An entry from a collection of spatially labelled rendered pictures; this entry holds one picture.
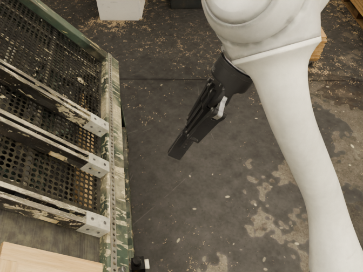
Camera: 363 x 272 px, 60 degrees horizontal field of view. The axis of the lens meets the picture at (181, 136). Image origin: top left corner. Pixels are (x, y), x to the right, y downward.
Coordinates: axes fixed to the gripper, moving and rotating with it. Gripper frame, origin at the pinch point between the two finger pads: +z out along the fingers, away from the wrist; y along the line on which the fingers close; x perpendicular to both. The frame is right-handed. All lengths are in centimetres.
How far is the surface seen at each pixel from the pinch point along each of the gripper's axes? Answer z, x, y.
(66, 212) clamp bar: 71, -11, -29
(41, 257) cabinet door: 76, -13, -11
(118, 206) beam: 81, 11, -49
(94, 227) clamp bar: 76, 2, -30
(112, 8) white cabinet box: 113, -47, -398
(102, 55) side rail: 68, -26, -160
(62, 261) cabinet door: 78, -6, -14
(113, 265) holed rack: 82, 14, -20
